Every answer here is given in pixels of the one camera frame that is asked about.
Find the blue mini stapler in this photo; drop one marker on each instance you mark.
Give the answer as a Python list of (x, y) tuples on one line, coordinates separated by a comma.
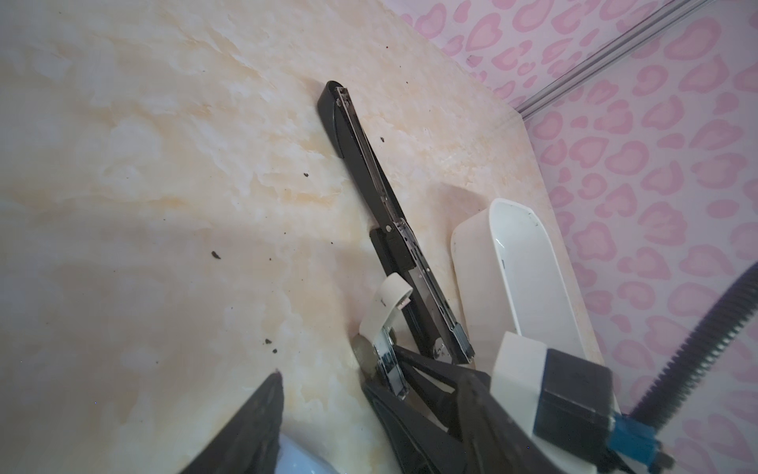
[(295, 459)]

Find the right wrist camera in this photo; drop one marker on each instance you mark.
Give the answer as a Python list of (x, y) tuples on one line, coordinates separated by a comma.
[(565, 406)]

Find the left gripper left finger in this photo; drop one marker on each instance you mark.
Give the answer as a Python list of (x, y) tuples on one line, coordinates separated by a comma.
[(250, 441)]

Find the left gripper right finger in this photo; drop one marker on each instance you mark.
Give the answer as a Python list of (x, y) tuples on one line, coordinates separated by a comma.
[(492, 441)]

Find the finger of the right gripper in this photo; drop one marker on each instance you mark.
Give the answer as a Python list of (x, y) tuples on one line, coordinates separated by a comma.
[(418, 444), (436, 383)]

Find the beige mini stapler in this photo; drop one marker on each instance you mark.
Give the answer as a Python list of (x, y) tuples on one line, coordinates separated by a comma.
[(373, 345)]

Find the white plastic tray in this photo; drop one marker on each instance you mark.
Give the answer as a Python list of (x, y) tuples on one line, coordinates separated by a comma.
[(509, 280)]

